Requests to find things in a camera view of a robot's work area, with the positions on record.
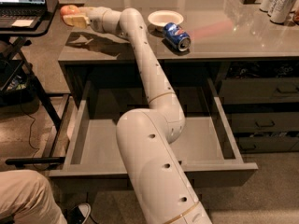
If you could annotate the open grey top drawer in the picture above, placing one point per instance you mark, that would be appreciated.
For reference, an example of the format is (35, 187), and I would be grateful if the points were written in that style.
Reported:
(206, 149)

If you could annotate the blue Pepsi can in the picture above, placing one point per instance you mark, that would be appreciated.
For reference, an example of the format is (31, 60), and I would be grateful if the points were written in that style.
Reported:
(176, 37)

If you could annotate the black laptop stand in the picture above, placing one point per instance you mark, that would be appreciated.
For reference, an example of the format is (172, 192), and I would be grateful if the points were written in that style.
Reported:
(13, 55)

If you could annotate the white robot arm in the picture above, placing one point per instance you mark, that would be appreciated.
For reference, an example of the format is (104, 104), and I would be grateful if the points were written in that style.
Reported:
(144, 135)

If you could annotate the black white sneaker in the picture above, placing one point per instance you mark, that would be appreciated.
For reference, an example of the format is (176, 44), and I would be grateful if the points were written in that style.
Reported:
(79, 214)

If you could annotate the red apple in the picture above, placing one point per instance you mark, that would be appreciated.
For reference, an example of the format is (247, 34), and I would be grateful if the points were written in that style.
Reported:
(69, 10)

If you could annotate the person's leg beige trousers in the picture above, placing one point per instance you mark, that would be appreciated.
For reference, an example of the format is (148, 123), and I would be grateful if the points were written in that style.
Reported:
(27, 197)

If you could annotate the grey cabinet desk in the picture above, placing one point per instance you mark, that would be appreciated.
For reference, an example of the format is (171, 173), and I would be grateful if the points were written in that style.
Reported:
(228, 40)

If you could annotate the open laptop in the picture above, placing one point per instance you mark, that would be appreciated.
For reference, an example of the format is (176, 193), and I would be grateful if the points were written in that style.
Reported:
(21, 14)

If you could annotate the white paper bowl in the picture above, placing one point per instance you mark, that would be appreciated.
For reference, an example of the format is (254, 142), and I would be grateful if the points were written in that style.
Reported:
(159, 19)

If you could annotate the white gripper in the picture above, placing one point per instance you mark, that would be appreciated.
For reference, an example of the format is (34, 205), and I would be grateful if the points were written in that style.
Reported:
(95, 17)

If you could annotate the grey middle right drawer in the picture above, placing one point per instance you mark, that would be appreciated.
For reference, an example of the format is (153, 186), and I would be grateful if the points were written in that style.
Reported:
(239, 91)

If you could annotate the grey bottom right drawer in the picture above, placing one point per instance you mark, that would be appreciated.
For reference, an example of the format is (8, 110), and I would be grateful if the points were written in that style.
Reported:
(268, 144)

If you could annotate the grey lower right drawer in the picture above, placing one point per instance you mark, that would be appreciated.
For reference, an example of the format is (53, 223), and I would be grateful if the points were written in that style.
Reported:
(264, 122)

